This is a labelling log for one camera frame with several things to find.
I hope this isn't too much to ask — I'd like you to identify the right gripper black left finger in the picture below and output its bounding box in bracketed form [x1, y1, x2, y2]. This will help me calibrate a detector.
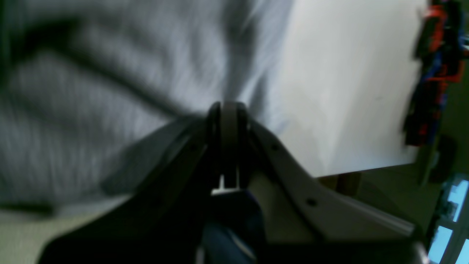
[38, 102, 239, 264]

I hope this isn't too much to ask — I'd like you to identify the red blue black clip pile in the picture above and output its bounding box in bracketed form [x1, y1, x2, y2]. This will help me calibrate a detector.
[403, 0, 468, 147]

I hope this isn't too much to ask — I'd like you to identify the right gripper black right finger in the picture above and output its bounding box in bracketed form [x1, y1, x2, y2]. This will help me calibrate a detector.
[236, 103, 429, 264]

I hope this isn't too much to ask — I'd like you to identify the grey T-shirt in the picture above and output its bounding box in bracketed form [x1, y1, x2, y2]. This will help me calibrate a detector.
[1, 0, 293, 214]

